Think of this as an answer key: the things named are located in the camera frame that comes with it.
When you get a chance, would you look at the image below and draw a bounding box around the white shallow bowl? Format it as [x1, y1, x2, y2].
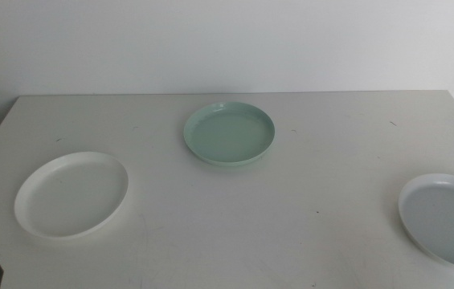
[13, 151, 130, 241]

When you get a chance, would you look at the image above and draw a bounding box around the pale green shallow bowl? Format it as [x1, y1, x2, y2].
[182, 100, 276, 168]

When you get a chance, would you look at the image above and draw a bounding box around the light grey shallow bowl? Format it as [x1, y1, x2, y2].
[397, 173, 454, 272]

